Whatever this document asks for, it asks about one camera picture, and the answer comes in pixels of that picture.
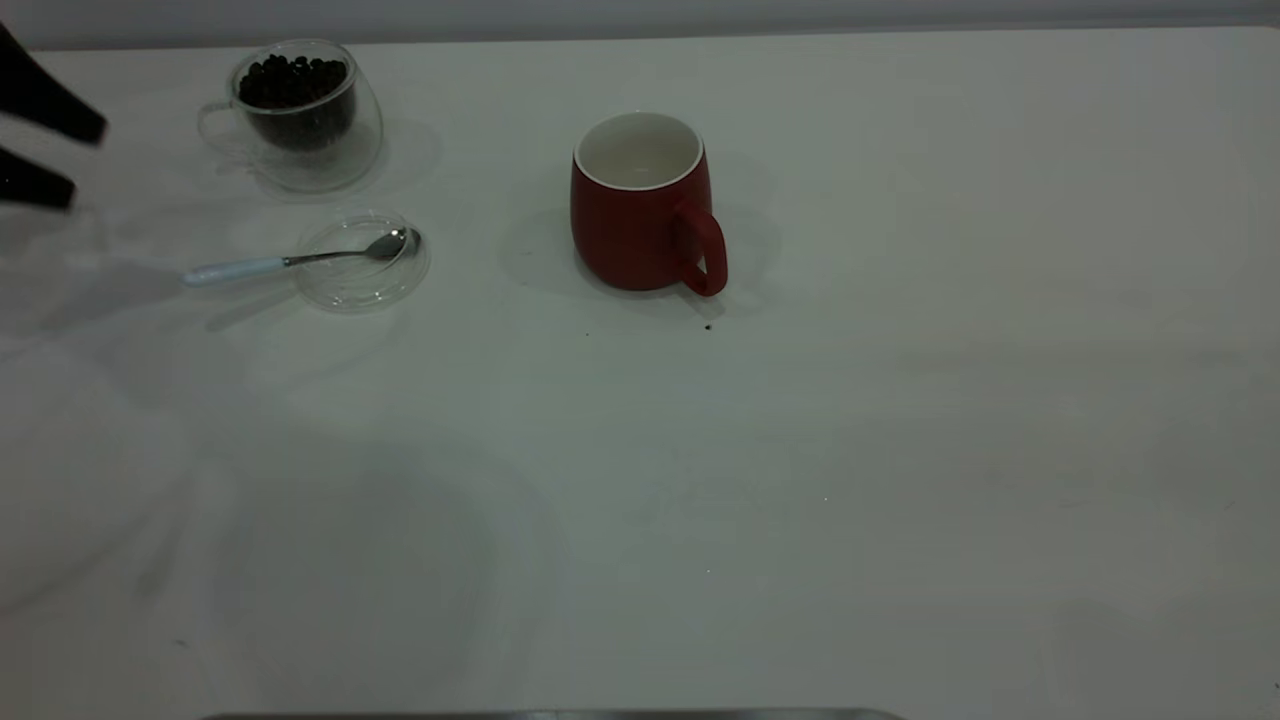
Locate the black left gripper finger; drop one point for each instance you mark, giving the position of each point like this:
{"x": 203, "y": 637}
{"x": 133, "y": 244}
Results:
{"x": 30, "y": 185}
{"x": 40, "y": 100}

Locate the red ceramic mug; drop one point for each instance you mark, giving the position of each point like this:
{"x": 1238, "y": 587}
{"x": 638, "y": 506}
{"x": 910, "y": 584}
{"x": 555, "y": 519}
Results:
{"x": 630, "y": 235}

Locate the coffee bean pile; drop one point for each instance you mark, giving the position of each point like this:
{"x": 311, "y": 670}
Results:
{"x": 295, "y": 95}

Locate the clear round glass lid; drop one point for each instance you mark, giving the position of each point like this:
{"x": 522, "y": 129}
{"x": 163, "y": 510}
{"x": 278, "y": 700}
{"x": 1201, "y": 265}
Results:
{"x": 355, "y": 285}

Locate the clear double-wall glass cup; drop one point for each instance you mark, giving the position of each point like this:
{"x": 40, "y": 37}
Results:
{"x": 335, "y": 165}

